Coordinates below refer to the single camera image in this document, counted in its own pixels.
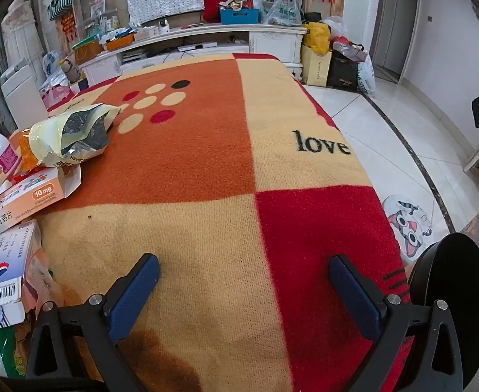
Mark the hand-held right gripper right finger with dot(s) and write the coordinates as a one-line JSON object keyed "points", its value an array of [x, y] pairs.
{"points": [[354, 298]]}

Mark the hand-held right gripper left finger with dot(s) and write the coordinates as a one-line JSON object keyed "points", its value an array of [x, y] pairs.
{"points": [[135, 298]]}

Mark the black trash bin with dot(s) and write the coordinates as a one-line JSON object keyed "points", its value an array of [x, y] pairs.
{"points": [[452, 265]]}

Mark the white blue medicine box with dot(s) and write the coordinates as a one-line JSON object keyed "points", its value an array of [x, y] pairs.
{"points": [[2, 261]]}

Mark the orange medicine box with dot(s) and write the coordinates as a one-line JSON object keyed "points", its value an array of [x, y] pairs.
{"points": [[27, 196]]}

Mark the yellow orange snack bag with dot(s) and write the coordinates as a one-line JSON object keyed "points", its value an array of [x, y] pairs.
{"points": [[51, 143]]}

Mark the white cat plush slipper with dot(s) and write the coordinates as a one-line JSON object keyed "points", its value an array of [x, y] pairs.
{"points": [[407, 228]]}

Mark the orange plastic wrapper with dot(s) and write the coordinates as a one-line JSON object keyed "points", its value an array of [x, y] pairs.
{"points": [[39, 277]]}

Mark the green white packet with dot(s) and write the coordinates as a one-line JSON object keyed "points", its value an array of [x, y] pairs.
{"points": [[2, 359]]}

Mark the orange red checked blanket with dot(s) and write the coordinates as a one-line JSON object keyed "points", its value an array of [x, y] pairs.
{"points": [[207, 151]]}

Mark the black paper bag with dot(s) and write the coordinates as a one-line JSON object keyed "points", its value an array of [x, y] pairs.
{"points": [[343, 75]]}

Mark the beige paper bag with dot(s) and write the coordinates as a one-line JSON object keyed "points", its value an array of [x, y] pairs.
{"points": [[315, 69]]}

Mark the silver red gift bag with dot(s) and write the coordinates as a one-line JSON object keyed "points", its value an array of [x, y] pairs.
{"points": [[349, 49]]}

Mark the brown box green lid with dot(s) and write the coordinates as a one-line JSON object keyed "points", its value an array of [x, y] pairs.
{"points": [[87, 51]]}

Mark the white TV cabinet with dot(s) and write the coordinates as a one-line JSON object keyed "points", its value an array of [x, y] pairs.
{"points": [[272, 41]]}

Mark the clear plastic bag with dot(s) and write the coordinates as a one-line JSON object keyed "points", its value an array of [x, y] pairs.
{"points": [[335, 26]]}

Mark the white interior door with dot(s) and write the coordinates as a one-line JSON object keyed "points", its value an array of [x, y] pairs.
{"points": [[403, 28]]}

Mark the lace covered air conditioner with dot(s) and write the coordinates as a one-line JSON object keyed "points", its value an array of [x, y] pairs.
{"points": [[21, 34]]}

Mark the white green plastic bag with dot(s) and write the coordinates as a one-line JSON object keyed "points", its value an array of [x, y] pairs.
{"points": [[282, 10]]}

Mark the blue plastic basket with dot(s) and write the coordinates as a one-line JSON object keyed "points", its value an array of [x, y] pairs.
{"points": [[239, 17]]}

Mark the striped tote bag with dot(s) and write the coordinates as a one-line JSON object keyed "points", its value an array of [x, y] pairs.
{"points": [[59, 4]]}

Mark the white security camera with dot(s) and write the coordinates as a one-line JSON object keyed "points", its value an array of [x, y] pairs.
{"points": [[164, 25]]}

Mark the small red wall decoration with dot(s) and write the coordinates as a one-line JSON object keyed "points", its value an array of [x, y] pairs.
{"points": [[68, 26]]}

